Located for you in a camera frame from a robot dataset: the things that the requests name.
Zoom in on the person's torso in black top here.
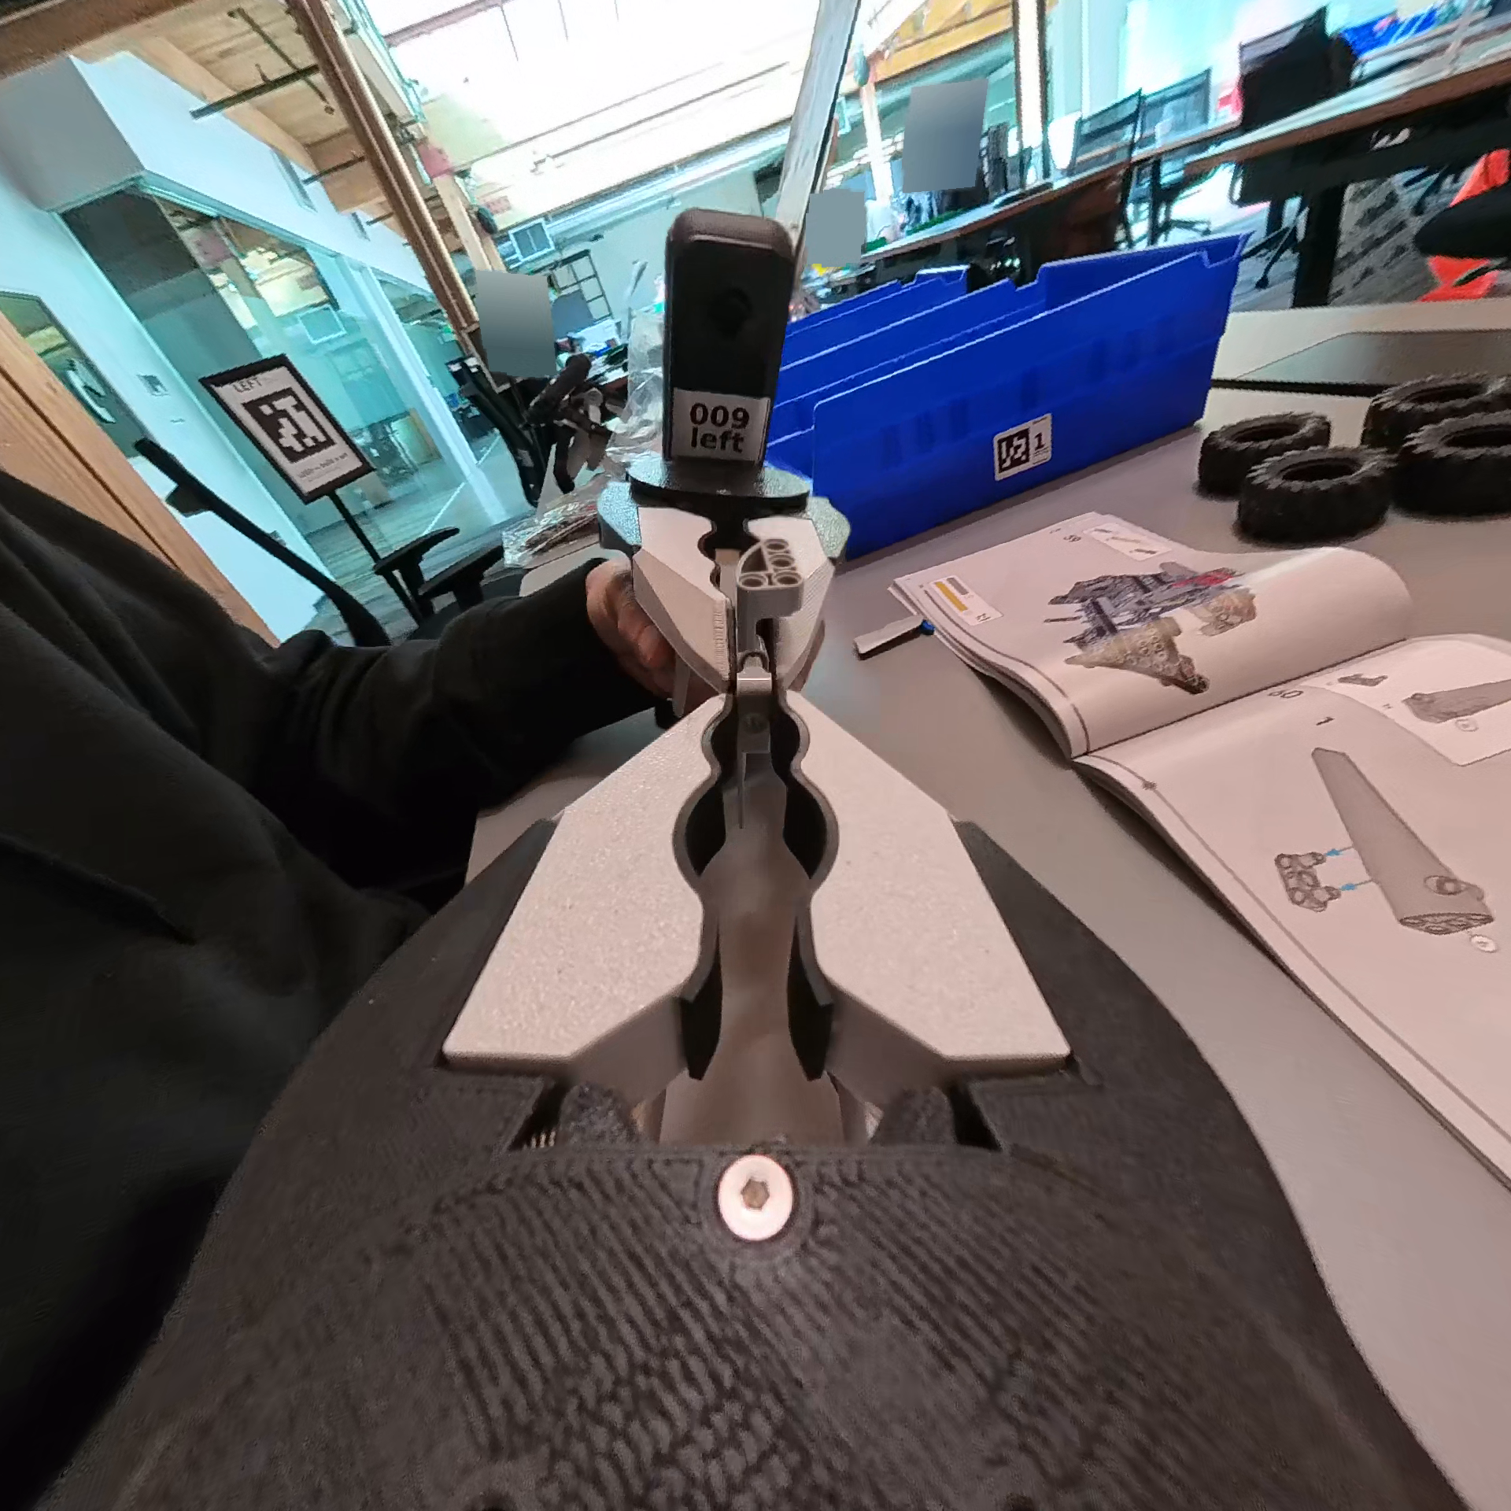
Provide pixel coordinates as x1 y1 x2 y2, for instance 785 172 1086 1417
0 465 555 1511

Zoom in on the person's left forearm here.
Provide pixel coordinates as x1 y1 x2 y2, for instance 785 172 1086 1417
264 578 661 863

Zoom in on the person's left hand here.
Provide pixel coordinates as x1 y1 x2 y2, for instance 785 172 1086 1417
586 557 683 699

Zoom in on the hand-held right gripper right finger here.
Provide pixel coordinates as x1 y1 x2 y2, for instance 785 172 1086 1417
760 686 1073 1096

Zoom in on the grey neighbouring desk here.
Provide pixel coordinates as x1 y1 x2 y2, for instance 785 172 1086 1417
1208 300 1511 397

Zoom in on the grey toy brick connector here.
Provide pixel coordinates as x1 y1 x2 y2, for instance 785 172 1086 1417
731 535 834 674

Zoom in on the open instruction booklet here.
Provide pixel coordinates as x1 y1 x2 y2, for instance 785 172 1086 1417
890 512 1511 1186

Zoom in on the white slanted board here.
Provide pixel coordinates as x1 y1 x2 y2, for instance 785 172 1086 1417
773 0 863 242

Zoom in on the black-white marker sign stand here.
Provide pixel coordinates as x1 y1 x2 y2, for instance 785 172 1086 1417
197 352 431 627

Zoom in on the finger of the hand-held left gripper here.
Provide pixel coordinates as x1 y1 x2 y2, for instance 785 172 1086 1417
631 506 742 688
760 519 841 692

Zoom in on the blue bin with tag label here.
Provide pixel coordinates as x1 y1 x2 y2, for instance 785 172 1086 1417
810 229 1253 559

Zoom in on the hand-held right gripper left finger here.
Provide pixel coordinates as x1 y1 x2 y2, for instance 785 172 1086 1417
442 690 744 1096

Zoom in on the blue plastic bin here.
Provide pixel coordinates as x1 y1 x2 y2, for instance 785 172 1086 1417
787 264 1064 408
778 264 1039 355

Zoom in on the clear plastic bag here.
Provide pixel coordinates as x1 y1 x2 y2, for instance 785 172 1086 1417
501 488 614 568

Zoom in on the long wooden table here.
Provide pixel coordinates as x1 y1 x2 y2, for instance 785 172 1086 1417
861 152 1140 289
1185 51 1511 309

